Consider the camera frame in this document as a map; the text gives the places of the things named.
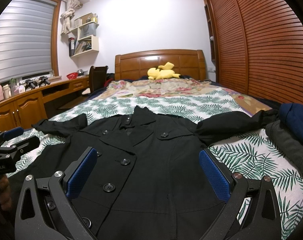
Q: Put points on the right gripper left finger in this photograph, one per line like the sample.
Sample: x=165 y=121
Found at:
x=45 y=210

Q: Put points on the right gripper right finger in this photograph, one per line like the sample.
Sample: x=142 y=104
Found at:
x=250 y=209

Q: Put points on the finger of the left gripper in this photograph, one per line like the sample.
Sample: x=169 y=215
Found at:
x=10 y=134
x=21 y=147

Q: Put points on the black coat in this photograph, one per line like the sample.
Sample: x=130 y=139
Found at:
x=147 y=182

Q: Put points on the person left hand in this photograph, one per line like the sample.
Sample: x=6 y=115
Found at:
x=5 y=193

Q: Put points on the wooden desk cabinet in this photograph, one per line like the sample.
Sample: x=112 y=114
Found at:
x=45 y=102

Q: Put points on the grey folded garment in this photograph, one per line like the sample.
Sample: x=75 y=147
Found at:
x=291 y=147

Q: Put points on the red basket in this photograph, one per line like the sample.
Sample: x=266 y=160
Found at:
x=72 y=76

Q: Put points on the dark wooden chair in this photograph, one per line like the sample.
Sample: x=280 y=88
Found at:
x=97 y=79

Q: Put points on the grey window blind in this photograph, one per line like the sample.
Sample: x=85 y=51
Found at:
x=25 y=38

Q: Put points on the navy folded garment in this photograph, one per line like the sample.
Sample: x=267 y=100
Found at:
x=291 y=117

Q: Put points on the floral blanket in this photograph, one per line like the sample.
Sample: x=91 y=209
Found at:
x=177 y=87

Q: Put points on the tied beige curtain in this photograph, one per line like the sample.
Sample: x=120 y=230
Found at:
x=67 y=16

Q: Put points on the yellow plush toy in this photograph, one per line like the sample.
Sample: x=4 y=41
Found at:
x=162 y=72

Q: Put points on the wooden headboard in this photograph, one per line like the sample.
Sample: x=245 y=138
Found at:
x=186 y=62

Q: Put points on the wooden louvered wardrobe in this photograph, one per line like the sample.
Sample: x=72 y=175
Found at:
x=257 y=48

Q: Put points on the white wall shelf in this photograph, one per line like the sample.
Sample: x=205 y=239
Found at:
x=84 y=39

